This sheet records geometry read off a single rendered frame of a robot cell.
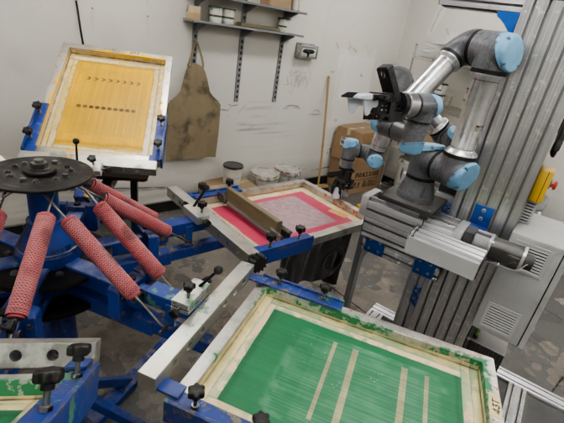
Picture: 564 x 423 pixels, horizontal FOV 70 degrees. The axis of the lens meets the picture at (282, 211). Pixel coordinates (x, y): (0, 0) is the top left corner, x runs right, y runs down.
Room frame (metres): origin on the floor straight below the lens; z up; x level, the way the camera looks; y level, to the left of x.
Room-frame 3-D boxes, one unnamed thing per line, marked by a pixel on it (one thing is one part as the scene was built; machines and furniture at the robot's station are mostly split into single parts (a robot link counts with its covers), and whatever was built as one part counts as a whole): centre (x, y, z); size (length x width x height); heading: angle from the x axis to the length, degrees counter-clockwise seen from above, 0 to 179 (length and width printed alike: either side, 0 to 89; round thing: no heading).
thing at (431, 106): (1.32, -0.39, 1.65); 0.11 x 0.08 x 0.09; 124
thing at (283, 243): (1.47, -0.03, 0.98); 0.30 x 0.05 x 0.07; 133
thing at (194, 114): (3.64, 0.93, 1.06); 0.53 x 0.07 x 1.05; 133
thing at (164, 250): (1.54, 0.30, 0.89); 1.24 x 0.06 x 0.06; 133
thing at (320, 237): (1.84, -0.01, 0.97); 0.79 x 0.58 x 0.04; 133
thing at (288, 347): (0.86, -0.12, 1.05); 1.08 x 0.61 x 0.23; 73
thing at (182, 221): (1.45, 0.39, 1.02); 0.17 x 0.06 x 0.05; 133
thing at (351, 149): (2.08, -0.30, 1.28); 0.09 x 0.08 x 0.11; 95
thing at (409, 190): (1.57, -0.53, 1.31); 0.15 x 0.15 x 0.10
